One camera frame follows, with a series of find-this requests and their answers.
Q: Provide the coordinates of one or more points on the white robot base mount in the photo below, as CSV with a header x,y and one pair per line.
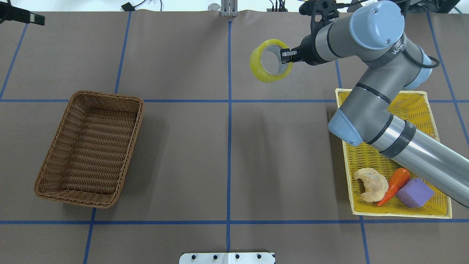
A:
x,y
228,258

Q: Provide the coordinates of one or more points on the brown wicker basket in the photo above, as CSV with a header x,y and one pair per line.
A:
x,y
88,160

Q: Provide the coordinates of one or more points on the yellow woven basket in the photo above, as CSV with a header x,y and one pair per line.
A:
x,y
412,106

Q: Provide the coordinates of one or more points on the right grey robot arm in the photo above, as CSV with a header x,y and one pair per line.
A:
x,y
375,34

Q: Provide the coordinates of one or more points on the aluminium camera post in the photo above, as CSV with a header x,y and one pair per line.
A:
x,y
229,8

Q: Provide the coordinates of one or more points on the orange toy carrot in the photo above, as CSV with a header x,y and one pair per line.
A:
x,y
399,178

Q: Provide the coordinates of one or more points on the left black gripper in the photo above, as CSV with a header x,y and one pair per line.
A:
x,y
19,15

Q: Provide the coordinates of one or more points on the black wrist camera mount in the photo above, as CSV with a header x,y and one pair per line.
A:
x,y
322,12

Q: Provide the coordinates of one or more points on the toy croissant bread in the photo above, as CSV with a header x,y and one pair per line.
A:
x,y
376,185

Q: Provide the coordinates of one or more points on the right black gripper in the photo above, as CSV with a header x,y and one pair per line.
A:
x,y
307,53

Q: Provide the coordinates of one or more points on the purple foam block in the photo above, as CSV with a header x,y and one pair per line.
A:
x,y
415,194

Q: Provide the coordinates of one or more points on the yellow tape roll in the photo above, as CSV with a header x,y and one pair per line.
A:
x,y
256,65

